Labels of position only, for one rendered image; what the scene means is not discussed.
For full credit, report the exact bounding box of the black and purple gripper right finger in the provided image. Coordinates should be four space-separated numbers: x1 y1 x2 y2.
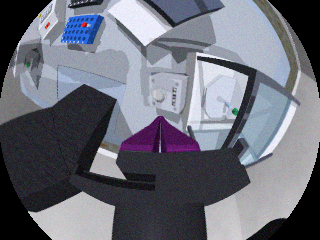
160 116 201 153

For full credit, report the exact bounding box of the red-capped sample tube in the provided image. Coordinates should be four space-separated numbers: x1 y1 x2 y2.
82 22 91 28

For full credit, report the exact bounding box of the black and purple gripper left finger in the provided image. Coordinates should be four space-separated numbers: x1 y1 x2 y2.
119 116 160 153

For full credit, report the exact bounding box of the blue tube rack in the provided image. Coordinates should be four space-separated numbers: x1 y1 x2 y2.
61 15 104 44

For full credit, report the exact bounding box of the white block with round holes on base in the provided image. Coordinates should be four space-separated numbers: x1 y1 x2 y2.
9 26 41 77

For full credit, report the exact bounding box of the white block with grey holes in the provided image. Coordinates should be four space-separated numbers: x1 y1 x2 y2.
39 0 66 40

